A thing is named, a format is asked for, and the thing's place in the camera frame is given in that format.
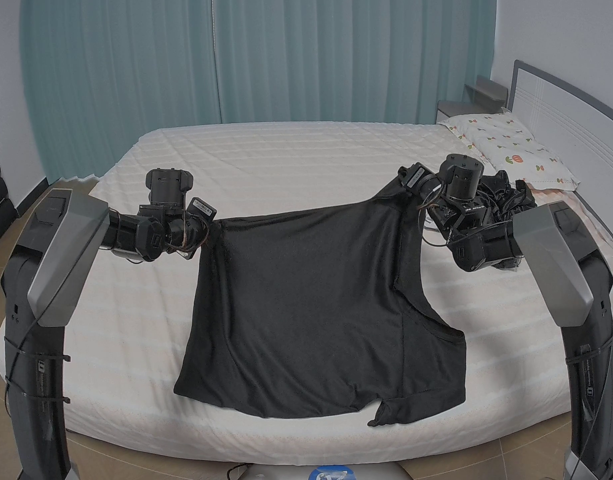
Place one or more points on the white printed pillow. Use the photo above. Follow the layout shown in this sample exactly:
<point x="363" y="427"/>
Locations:
<point x="511" y="148"/>

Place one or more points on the grey bedside table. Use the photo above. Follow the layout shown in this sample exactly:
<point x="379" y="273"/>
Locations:
<point x="481" y="90"/>

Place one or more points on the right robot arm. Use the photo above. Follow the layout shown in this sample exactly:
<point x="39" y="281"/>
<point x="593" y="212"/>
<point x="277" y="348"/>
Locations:
<point x="561" y="258"/>

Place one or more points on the black T-shirt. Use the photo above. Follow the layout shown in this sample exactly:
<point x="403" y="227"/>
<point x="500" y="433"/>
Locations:
<point x="311" y="293"/>

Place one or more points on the pile of clothes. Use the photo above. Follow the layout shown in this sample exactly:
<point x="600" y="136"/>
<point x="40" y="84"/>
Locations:
<point x="501" y="188"/>

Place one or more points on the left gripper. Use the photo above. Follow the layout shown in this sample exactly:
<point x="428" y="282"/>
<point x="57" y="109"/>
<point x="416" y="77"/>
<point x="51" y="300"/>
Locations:
<point x="191" y="233"/>

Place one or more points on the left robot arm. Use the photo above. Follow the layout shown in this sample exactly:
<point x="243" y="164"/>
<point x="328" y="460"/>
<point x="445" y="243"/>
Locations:
<point x="61" y="248"/>

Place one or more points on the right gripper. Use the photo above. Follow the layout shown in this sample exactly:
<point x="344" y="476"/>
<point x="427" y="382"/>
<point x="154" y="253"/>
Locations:
<point x="420" y="180"/>

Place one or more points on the blue-green curtain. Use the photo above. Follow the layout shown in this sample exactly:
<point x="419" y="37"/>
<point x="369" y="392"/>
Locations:
<point x="356" y="43"/>
<point x="121" y="68"/>

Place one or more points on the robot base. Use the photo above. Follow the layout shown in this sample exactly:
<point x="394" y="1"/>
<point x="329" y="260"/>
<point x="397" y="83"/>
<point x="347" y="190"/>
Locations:
<point x="336" y="473"/>

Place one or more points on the bed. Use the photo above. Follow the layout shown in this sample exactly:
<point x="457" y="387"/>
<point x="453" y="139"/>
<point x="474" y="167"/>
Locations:
<point x="286" y="168"/>

